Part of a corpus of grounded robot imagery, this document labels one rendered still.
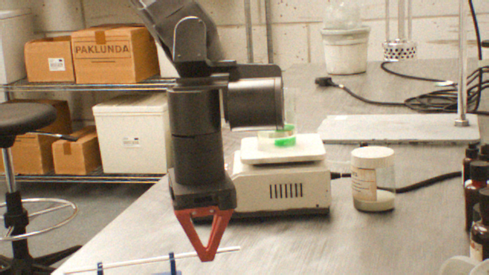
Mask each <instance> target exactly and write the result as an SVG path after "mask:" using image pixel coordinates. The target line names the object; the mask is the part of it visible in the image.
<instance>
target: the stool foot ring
mask: <svg viewBox="0 0 489 275"><path fill-rule="evenodd" d="M32 202H55V203H61V204H64V205H59V206H56V207H53V208H49V209H44V210H40V211H37V212H32V213H29V214H28V211H27V210H26V209H25V208H24V207H23V212H22V213H20V214H17V215H9V214H8V213H7V212H5V213H4V215H0V221H5V228H7V229H8V231H7V233H6V235H5V237H4V238H0V243H2V242H9V241H14V240H19V239H24V238H30V237H34V236H37V235H42V234H45V233H48V232H50V231H53V230H56V229H58V228H61V227H63V226H64V225H67V224H68V223H70V222H71V221H72V220H74V218H75V217H76V216H77V215H78V214H79V207H78V206H77V205H76V204H74V203H73V202H70V201H67V200H64V199H52V198H38V199H22V204H24V203H32ZM1 207H6V202H3V203H1V204H0V208H1ZM68 207H72V208H74V213H73V214H72V215H71V216H70V217H69V218H67V219H65V220H64V221H62V222H60V223H58V224H55V225H52V226H50V227H48V228H44V229H41V230H38V231H33V232H29V233H25V234H21V235H18V236H12V237H10V236H11V233H12V232H13V231H14V230H18V229H22V228H25V227H27V226H28V225H29V224H30V223H29V218H33V217H36V216H39V215H44V214H47V213H50V212H55V211H57V210H61V209H65V208H68Z"/></svg>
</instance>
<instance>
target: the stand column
mask: <svg viewBox="0 0 489 275"><path fill-rule="evenodd" d="M467 14H468V0H458V118H456V119H455V124H454V126H455V127H459V128H465V127H468V126H470V124H469V120H468V118H466V64H467Z"/></svg>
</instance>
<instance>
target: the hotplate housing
mask: <svg viewBox="0 0 489 275"><path fill-rule="evenodd" d="M240 155H241V151H240V150H238V151H235V158H234V166H233V174H232V175H231V176H230V178H231V180H232V182H233V184H234V186H235V189H236V196H237V206H238V207H237V208H235V209H234V210H233V213H232V215H231V218H252V217H264V216H278V215H302V214H314V213H327V212H329V205H332V195H331V180H334V179H336V180H337V179H340V178H341V174H340V172H334V171H330V169H329V165H328V162H327V159H326V158H325V159H323V160H311V161H298V162H286V163H263V164H250V165H246V164H242V163H241V161H240ZM191 219H192V221H203V220H213V219H214V215H207V216H200V217H194V218H191Z"/></svg>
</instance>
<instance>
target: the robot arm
mask: <svg viewBox="0 0 489 275"><path fill-rule="evenodd" d="M128 2H129V3H130V5H131V6H132V7H133V9H134V10H135V11H136V12H137V15H139V16H140V18H141V20H142V21H143V22H144V26H145V27H146V28H147V30H148V31H149V32H150V33H151V35H152V36H153V38H154V39H155V41H156V42H158V44H159V45H160V47H161V48H162V49H163V51H164V54H165V56H166V58H167V59H168V60H169V61H170V62H171V63H172V64H173V66H174V67H175V69H176V72H177V74H178V77H179V78H176V79H175V80H176V82H175V85H173V86H169V87H167V104H168V113H169V120H170V133H171V135H172V141H171V144H172V152H173V167H174V168H172V169H169V170H168V173H169V175H168V183H169V191H170V197H171V203H172V206H173V210H174V215H175V216H176V219H177V221H178V222H179V223H180V225H181V227H182V229H183V230H184V231H185V233H186V235H187V237H188V239H189V240H190V244H191V245H192V246H193V249H194V251H195V252H196V253H197V255H198V257H199V259H200V260H201V262H209V261H213V260H214V258H215V255H216V252H217V250H218V248H219V245H220V242H221V240H222V236H223V234H224V232H225V229H226V227H227V225H228V223H229V221H230V218H231V215H232V213H233V210H234V209H235V208H237V207H238V206H237V196H236V189H235V186H234V184H233V182H232V180H231V178H230V176H229V174H228V171H227V170H226V169H225V158H224V149H223V138H222V129H221V128H222V120H221V110H220V101H219V89H222V101H223V112H224V118H225V123H226V124H230V129H231V132H243V131H278V130H284V120H285V117H284V100H285V99H284V97H283V80H282V74H281V72H282V69H281V68H280V66H278V65H277V64H275V63H272V64H250V63H237V61H236V60H225V55H224V52H223V49H222V44H221V41H220V38H219V33H218V31H217V27H216V25H215V22H214V21H213V20H212V18H211V17H210V16H209V14H208V13H207V12H206V10H205V9H204V8H203V7H202V6H201V4H200V3H198V1H197V0H128ZM207 215H214V219H213V222H212V228H211V234H210V236H209V242H208V244H207V245H206V246H204V245H202V242H201V241H200V239H199V236H198V235H197V233H196V230H195V228H194V227H193V223H192V222H191V220H190V219H191V218H194V217H200V216H207Z"/></svg>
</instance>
